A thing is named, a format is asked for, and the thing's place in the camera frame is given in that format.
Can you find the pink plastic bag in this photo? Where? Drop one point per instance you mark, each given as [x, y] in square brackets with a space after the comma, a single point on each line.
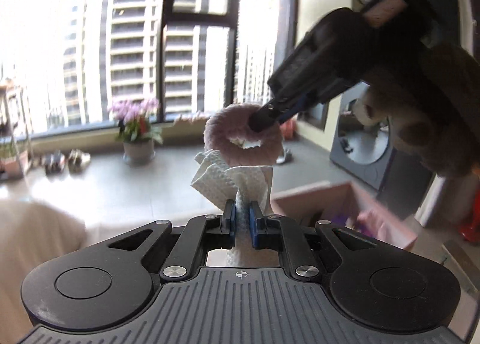
[288, 129]

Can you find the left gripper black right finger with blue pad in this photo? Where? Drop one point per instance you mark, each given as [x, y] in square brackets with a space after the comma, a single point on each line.
[264, 230]

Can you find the lavender knitted yarn donut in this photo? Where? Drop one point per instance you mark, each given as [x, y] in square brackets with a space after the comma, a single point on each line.
[228, 131]

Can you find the white paper towel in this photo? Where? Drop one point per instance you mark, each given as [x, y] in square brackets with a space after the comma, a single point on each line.
[219, 182]

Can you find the pink checked cloth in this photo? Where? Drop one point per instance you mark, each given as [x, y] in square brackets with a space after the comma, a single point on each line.
[387, 228]

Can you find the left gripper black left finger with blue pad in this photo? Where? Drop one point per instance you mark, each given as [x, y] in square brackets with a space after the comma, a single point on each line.
[220, 230]

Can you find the beige shoes by window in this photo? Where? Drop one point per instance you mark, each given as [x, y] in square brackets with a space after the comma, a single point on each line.
[76, 161]

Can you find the blue finger of the black right gripper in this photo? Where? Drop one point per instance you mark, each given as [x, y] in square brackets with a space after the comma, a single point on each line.
[275, 113]

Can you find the grey slippers pair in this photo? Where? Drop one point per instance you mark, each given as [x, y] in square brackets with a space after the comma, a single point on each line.
[285, 157]

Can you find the beige sofa cover cushion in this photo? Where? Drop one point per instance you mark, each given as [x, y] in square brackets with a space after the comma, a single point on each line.
[31, 233]

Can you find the pink orchid potted plant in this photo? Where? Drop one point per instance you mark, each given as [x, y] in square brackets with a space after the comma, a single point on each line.
[136, 131]

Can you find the grey washing machine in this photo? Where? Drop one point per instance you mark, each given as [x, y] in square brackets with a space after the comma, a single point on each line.
[367, 152]

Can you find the red vase on floor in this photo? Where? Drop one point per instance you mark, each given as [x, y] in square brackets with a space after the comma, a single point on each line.
[470, 230]

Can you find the pink open storage box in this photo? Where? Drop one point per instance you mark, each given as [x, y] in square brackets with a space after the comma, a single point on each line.
[344, 204]

